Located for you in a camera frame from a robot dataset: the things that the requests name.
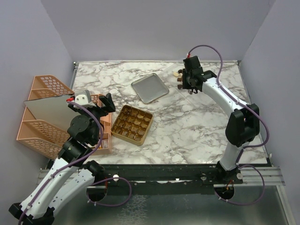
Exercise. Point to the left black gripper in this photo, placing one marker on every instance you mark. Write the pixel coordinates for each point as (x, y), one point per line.
(109, 107)

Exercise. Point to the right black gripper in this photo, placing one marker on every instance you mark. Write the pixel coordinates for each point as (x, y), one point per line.
(185, 85)

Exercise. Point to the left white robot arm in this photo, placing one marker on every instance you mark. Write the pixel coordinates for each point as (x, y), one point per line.
(86, 134)

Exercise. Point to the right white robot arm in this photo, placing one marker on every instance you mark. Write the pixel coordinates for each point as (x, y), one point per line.
(243, 122)

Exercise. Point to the gold chocolate box tray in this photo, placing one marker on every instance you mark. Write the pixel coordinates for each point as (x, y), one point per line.
(132, 125)

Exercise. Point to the peach desk organizer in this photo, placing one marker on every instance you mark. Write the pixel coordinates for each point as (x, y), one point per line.
(106, 145)

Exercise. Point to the silver tin lid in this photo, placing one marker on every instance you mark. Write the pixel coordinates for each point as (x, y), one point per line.
(149, 88)

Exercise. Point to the white board sheet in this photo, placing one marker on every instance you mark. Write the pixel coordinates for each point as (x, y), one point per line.
(53, 110)

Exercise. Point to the peach mesh file rack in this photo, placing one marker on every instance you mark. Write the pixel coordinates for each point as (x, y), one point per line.
(39, 135)

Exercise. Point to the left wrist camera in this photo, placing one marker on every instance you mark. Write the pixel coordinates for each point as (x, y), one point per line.
(81, 98)

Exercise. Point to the black mounting rail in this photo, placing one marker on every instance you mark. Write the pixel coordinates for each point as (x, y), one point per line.
(155, 179)

